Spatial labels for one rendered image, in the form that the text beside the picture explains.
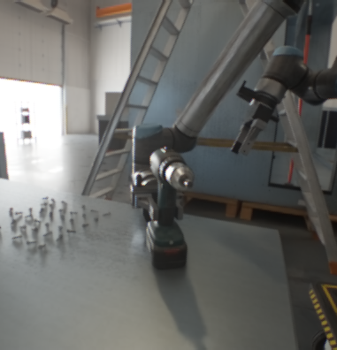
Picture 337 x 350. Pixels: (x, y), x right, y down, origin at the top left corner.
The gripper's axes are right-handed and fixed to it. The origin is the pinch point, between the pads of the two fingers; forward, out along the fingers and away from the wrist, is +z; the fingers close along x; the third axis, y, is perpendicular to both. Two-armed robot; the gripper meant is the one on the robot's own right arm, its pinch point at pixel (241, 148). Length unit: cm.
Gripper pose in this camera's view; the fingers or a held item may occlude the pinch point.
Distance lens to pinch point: 78.3
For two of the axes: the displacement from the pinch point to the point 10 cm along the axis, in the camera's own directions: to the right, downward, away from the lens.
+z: -4.5, 8.8, 1.4
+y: 8.9, 4.6, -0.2
